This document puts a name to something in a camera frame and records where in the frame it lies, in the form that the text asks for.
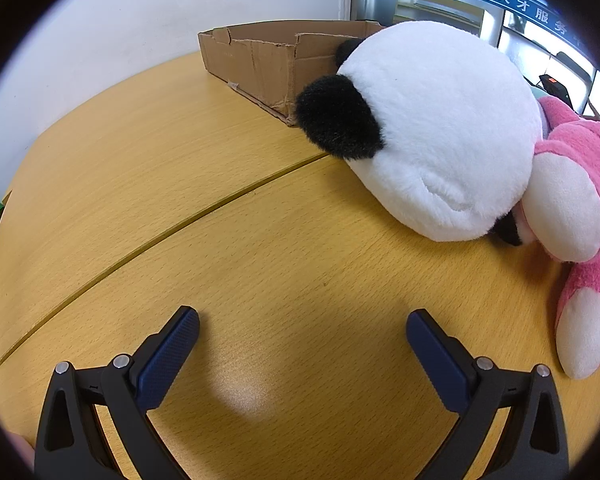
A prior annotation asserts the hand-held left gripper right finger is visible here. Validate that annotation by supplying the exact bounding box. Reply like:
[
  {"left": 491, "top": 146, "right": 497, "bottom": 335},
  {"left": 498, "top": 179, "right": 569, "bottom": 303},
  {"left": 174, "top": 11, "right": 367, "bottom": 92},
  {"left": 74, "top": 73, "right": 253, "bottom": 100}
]
[{"left": 406, "top": 309, "right": 571, "bottom": 480}]

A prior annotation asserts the glass partition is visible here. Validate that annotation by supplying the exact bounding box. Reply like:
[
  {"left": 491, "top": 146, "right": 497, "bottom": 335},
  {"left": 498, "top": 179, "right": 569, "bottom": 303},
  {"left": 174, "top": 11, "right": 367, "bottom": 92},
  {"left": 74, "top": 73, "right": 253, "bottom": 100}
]
[{"left": 352, "top": 0, "right": 600, "bottom": 121}]

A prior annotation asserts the brown cardboard box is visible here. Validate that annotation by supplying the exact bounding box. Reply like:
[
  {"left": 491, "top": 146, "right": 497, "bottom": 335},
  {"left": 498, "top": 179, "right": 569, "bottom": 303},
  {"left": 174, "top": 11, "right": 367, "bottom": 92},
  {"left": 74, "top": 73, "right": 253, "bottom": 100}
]
[{"left": 197, "top": 19, "right": 388, "bottom": 127}]

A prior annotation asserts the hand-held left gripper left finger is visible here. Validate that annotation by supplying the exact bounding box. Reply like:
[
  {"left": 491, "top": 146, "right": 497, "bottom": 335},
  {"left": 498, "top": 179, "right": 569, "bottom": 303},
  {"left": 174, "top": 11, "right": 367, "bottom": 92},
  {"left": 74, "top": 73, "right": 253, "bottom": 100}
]
[{"left": 34, "top": 305, "right": 201, "bottom": 480}]

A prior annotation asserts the black device with red light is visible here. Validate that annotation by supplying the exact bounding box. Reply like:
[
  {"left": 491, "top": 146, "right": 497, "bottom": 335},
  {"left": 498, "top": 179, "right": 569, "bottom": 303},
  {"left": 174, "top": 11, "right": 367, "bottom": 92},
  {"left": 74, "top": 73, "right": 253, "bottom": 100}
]
[{"left": 537, "top": 74, "right": 576, "bottom": 111}]

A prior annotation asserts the panda plush toy pink outfit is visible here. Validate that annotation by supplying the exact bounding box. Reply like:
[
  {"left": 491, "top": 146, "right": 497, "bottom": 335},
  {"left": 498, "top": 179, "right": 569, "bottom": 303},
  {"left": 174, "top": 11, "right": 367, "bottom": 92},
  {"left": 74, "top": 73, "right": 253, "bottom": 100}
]
[{"left": 295, "top": 21, "right": 600, "bottom": 381}]

